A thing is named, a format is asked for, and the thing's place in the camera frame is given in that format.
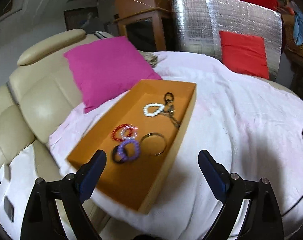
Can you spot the beige leather sofa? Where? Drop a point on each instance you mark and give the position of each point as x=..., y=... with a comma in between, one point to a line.
x=34, y=95

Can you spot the pale pink blanket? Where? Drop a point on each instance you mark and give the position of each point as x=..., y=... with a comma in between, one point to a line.
x=241, y=110

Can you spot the black bangle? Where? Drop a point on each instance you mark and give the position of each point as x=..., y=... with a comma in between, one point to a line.
x=114, y=156

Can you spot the wicker basket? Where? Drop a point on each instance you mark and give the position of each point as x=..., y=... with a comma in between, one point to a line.
x=301, y=52

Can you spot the blue cloth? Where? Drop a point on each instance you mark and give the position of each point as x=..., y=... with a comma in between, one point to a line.
x=299, y=30

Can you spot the small dark device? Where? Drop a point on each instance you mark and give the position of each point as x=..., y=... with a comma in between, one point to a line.
x=9, y=206

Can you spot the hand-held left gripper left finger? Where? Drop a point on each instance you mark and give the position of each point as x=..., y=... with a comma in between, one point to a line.
x=92, y=177

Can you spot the white cloth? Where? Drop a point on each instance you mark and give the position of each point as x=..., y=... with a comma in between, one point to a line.
x=21, y=160

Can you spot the thin metal bangle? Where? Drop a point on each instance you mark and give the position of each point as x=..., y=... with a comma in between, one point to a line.
x=164, y=147

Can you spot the wooden cabinet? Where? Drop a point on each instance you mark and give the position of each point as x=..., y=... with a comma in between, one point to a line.
x=139, y=0

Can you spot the orange cardboard box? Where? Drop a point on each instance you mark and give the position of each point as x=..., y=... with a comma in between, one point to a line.
x=134, y=177

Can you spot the red cushion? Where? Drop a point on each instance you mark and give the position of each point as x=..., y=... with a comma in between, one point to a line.
x=244, y=55

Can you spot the silver insulation panel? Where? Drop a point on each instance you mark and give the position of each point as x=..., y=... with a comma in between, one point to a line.
x=196, y=30

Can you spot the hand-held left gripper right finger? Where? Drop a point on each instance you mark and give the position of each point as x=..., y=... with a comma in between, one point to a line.
x=212, y=177

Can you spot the pink cushion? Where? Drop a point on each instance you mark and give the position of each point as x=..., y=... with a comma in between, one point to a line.
x=109, y=67

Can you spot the framed picture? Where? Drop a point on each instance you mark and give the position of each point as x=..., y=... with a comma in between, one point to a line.
x=76, y=20

